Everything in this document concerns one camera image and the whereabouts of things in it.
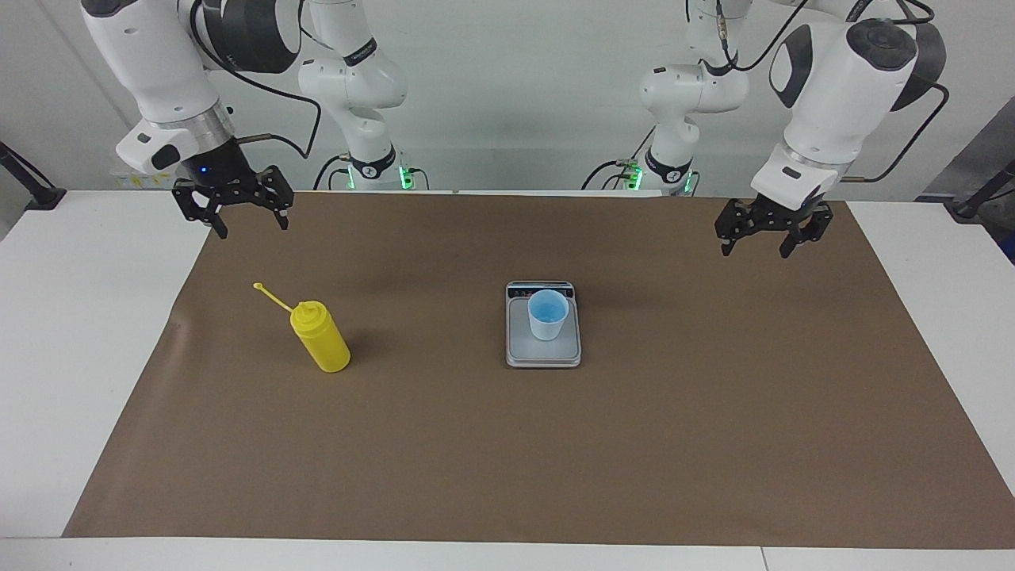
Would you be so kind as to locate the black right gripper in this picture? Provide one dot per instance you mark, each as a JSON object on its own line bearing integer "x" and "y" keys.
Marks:
{"x": 222, "y": 174}

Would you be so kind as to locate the brown paper table mat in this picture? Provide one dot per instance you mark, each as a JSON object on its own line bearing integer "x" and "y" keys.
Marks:
{"x": 515, "y": 460}

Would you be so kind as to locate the yellow squeeze bottle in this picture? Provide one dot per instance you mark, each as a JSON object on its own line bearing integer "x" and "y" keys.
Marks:
{"x": 321, "y": 341}

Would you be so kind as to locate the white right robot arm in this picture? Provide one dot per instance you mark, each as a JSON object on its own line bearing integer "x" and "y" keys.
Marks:
{"x": 151, "y": 63}

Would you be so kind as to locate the white socket box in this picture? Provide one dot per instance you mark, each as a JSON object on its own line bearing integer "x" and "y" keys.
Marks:
{"x": 131, "y": 179}

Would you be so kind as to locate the black clamp stand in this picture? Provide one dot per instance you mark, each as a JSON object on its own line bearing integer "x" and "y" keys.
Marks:
{"x": 983, "y": 194}
{"x": 32, "y": 186}

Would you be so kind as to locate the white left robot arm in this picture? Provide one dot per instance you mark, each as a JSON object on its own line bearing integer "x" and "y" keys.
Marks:
{"x": 833, "y": 95}

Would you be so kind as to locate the light blue plastic cup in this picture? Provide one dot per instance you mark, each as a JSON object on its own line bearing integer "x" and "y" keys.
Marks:
{"x": 547, "y": 321}

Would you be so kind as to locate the silver digital kitchen scale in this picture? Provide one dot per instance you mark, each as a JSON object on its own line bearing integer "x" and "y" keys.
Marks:
{"x": 543, "y": 355}

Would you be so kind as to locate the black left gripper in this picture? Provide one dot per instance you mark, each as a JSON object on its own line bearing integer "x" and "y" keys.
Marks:
{"x": 789, "y": 218}

